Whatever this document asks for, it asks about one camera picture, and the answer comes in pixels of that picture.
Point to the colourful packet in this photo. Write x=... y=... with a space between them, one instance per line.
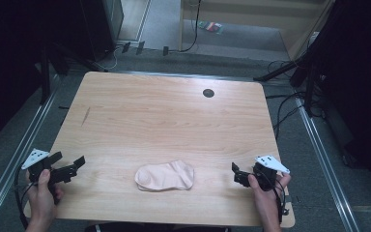
x=211 y=26

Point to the metal floor rail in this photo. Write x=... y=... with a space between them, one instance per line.
x=322 y=154
x=29 y=135

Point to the dark curtain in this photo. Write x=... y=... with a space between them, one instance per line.
x=360 y=80
x=6 y=64

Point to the person's left hand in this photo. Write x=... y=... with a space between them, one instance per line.
x=43 y=203

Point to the light wooden panel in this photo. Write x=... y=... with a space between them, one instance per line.
x=254 y=13

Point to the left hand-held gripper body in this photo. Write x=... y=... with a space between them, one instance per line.
x=37 y=164

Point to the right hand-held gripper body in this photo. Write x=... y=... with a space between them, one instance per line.
x=267 y=172

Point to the black stand leg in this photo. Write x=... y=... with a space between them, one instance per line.
x=280 y=69

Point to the black round table grommet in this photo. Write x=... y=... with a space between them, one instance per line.
x=208 y=93

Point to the black cabinet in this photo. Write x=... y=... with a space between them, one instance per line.
x=99 y=25

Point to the black metal stand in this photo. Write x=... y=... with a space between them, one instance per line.
x=45 y=77

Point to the person's right hand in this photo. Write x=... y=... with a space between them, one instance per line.
x=265 y=203

